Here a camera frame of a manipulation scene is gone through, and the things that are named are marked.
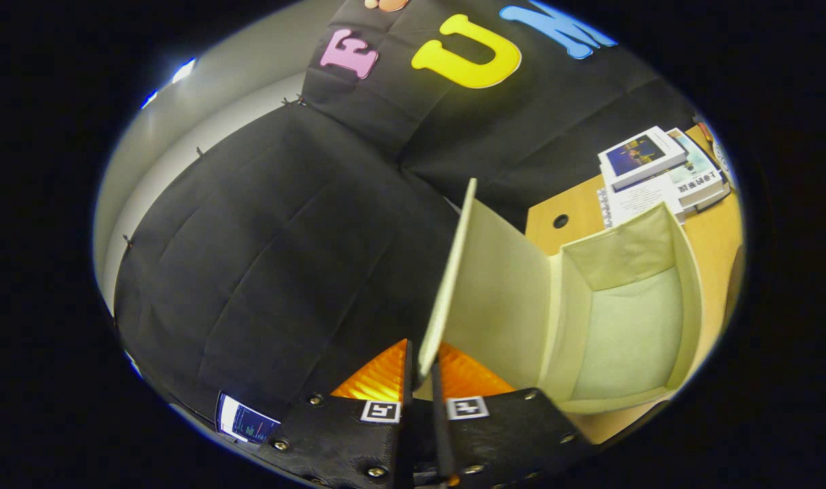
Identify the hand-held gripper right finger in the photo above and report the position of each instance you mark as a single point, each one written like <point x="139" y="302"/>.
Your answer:
<point x="508" y="435"/>

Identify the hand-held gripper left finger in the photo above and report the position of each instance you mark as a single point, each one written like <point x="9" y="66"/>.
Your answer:
<point x="345" y="441"/>

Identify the pale green storage box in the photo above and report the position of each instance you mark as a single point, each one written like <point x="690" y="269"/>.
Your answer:
<point x="623" y="326"/>

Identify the small lit screen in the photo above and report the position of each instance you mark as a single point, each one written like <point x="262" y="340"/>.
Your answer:
<point x="246" y="421"/>

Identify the black backdrop cloth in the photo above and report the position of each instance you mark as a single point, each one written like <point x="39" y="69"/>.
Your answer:
<point x="284" y="238"/>

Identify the black desk grommet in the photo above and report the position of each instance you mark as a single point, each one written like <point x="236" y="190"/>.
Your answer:
<point x="560" y="221"/>

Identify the white printed book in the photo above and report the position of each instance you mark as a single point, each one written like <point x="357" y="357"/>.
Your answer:
<point x="640" y="200"/>

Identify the white book with blue cover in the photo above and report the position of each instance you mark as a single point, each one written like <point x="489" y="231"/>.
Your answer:
<point x="640" y="153"/>

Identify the dark cover book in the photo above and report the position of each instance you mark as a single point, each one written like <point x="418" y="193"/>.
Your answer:
<point x="719" y="200"/>

